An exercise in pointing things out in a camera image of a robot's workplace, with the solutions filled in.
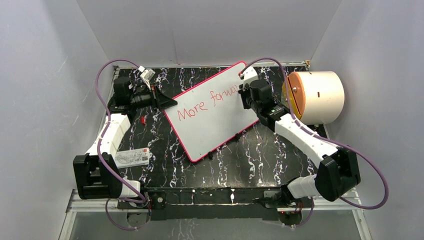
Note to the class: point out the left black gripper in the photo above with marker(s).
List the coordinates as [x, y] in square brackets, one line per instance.
[161, 101]

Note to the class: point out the pink-framed whiteboard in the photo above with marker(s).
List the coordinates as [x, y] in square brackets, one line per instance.
[210, 113]

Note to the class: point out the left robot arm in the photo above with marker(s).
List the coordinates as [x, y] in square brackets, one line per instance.
[96, 172]

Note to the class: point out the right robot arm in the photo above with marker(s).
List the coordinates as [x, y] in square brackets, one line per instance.
[337, 167]

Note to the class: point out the whiteboard metal stand leg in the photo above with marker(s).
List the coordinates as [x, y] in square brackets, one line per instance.
[234, 139]

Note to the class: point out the white printed label card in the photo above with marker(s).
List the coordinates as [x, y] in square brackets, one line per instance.
[133, 158]

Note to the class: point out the white cylindrical drum device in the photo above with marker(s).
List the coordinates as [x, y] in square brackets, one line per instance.
[317, 97]

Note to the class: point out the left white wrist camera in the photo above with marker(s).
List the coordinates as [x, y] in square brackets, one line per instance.
[146, 75]

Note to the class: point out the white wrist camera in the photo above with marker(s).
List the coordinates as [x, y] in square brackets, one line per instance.
[146, 75]
[247, 76]

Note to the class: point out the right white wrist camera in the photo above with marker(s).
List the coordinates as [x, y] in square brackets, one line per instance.
[247, 76]

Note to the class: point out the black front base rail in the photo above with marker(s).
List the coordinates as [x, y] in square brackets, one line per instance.
[216, 202]

